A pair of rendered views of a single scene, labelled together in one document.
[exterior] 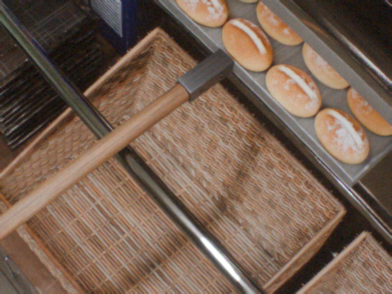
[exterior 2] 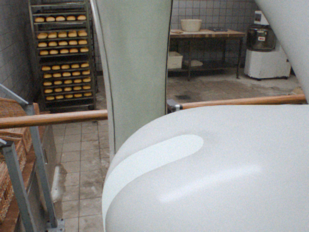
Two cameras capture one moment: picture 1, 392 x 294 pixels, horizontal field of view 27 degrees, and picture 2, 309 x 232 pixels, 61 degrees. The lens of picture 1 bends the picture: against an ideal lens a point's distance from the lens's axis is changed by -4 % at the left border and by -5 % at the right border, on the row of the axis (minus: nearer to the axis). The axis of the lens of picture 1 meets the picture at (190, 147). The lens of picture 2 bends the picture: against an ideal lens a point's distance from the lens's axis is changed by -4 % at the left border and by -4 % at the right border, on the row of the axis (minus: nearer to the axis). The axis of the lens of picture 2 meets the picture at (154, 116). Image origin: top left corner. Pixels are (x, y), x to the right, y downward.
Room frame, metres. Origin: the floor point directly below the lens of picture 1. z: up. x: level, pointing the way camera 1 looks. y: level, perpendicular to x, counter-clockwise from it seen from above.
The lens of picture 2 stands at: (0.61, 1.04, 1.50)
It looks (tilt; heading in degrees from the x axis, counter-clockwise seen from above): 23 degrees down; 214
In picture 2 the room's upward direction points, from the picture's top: straight up
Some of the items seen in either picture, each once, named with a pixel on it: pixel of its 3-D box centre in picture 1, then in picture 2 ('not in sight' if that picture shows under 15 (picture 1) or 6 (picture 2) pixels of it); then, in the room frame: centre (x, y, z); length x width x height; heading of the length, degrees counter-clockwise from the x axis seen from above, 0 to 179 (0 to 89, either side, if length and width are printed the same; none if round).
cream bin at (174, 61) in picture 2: not in sight; (170, 60); (-4.09, -1.71, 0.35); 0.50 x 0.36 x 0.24; 48
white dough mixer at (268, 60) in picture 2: not in sight; (267, 45); (-5.19, -0.11, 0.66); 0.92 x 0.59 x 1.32; 136
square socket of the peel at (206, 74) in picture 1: (205, 75); not in sight; (0.67, -0.01, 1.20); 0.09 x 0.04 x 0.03; 137
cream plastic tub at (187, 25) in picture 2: not in sight; (191, 25); (-4.45, -1.47, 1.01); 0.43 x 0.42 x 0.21; 136
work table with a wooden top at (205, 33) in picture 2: not in sight; (184, 54); (-4.29, -1.52, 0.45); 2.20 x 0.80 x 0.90; 136
